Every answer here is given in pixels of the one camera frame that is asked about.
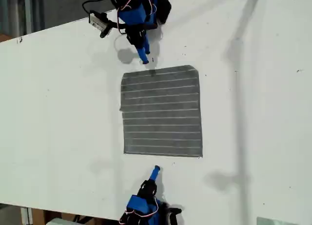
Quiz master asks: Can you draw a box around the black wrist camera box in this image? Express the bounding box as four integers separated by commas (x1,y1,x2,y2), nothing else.
88,10,110,32

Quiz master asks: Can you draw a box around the black camera cable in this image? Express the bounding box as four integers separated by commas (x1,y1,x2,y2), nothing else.
81,0,115,16

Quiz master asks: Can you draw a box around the grey striped square towel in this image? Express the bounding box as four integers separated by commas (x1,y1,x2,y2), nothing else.
119,64,204,159

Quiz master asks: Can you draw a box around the black camera stalk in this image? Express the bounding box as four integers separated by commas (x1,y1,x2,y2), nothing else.
99,21,127,39

